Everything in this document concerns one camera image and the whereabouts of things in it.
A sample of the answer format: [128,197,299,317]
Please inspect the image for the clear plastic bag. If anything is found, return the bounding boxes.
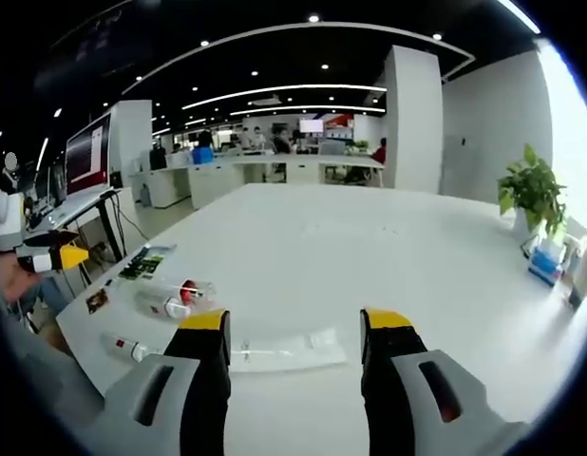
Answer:
[229,329,348,374]

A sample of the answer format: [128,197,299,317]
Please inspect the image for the green potted plant white pot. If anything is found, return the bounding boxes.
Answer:
[496,143,569,240]

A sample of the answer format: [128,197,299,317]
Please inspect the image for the person's left hand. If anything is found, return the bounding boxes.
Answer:
[0,256,46,302]

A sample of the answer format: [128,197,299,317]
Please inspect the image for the long white office desk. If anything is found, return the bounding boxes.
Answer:
[129,151,386,210]

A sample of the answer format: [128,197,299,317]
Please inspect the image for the black cable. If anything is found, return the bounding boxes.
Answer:
[110,192,150,241]

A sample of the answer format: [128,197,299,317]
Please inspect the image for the white skincare tube red label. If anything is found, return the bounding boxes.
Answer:
[100,331,158,363]

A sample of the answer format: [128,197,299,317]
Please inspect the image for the clear tube white cap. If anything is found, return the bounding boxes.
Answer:
[135,292,194,320]

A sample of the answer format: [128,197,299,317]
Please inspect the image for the white boxes with dark side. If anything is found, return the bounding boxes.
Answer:
[561,236,587,309]

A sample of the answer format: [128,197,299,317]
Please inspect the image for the blue tissue box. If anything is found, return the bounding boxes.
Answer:
[527,246,564,288]

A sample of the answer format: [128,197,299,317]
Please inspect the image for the small dark printed card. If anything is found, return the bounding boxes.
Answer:
[85,289,110,315]

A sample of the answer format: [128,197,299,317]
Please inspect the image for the green and black flat packet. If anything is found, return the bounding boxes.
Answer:
[119,243,178,282]

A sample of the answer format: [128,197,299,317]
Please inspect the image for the large monitor red screen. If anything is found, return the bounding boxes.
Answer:
[64,112,113,197]

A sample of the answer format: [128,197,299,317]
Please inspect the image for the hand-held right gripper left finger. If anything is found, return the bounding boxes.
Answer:
[103,308,233,456]

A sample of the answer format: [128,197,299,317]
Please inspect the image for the clear skincare jar red cap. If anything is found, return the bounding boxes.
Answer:
[153,278,217,306]

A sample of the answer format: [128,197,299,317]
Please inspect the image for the white desk black legs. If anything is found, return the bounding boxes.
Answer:
[25,186,133,286]

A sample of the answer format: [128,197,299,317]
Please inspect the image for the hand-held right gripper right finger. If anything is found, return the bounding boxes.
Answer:
[359,307,528,456]

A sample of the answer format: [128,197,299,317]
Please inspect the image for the person's grey clothing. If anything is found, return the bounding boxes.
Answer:
[0,284,107,456]

